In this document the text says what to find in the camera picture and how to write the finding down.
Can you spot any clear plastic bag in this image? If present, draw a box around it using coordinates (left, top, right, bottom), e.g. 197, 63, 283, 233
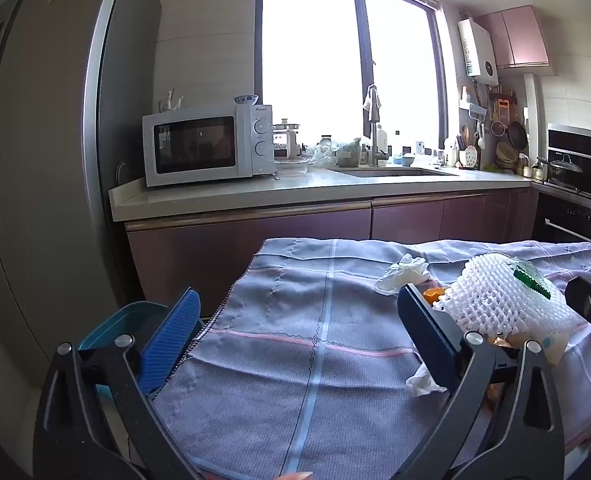
305, 142, 339, 169

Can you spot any black built-in oven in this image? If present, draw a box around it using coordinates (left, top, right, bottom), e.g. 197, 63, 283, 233
531, 192, 591, 252

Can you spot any dark framed window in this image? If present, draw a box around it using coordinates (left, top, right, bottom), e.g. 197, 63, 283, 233
256, 0, 449, 150

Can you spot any white water heater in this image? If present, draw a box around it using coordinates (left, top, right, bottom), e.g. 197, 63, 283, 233
458, 17, 499, 88

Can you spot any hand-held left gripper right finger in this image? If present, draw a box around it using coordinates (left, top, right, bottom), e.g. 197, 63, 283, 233
398, 284, 566, 480

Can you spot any kitchen counter with purple cabinets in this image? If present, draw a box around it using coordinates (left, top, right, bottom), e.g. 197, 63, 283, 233
109, 166, 541, 307

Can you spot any teal plastic bin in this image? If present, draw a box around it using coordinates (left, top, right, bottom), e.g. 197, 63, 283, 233
75, 301, 176, 406

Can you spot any hanging frying pan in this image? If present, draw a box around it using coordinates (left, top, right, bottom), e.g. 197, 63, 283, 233
507, 120, 529, 149

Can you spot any black range hood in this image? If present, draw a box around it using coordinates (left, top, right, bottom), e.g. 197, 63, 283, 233
548, 123, 591, 166

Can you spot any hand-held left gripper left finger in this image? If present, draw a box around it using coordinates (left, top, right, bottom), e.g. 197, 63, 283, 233
32, 287, 202, 480

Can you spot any clear glass bowl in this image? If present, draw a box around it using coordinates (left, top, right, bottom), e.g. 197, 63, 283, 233
274, 157, 310, 180

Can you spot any cream plastic packet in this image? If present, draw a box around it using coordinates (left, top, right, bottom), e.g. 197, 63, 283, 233
539, 332, 574, 367

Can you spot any black pot with glass lid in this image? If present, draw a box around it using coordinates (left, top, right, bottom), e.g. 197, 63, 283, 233
538, 155, 584, 186

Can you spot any grey checked table cloth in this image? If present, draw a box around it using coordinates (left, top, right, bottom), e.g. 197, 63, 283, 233
148, 237, 591, 480

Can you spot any white foam fruit net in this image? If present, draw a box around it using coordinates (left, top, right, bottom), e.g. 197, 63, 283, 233
438, 255, 591, 342

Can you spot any pink wall cabinet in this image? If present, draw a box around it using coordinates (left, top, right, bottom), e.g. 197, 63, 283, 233
478, 6, 551, 70

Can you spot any white microwave oven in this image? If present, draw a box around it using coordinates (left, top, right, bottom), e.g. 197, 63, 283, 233
142, 105, 275, 188

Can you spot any glass kettle with lid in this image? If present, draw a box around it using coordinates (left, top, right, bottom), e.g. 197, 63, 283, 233
274, 119, 306, 161

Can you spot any steel sink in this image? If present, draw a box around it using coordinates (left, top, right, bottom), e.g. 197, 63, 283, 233
333, 166, 457, 179

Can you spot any large white tissue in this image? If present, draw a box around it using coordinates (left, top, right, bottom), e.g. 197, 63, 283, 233
374, 254, 431, 296

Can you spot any white plastic holder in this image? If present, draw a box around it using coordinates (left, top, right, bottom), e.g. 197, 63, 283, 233
159, 88, 184, 113

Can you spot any clear green-print plastic wrapper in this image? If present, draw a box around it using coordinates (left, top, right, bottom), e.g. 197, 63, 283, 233
500, 257, 552, 302

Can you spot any small crumpled white tissue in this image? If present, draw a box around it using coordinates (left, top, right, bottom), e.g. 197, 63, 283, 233
405, 364, 449, 395

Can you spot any steel kitchen faucet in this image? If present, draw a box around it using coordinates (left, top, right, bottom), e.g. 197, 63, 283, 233
363, 85, 391, 167

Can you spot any green filled bag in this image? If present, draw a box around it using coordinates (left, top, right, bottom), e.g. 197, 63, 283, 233
336, 138, 363, 168

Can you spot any silver refrigerator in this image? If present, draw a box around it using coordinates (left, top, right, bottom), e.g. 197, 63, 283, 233
0, 0, 162, 461

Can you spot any gas stove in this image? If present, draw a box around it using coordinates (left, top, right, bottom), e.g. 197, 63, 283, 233
533, 174, 591, 211

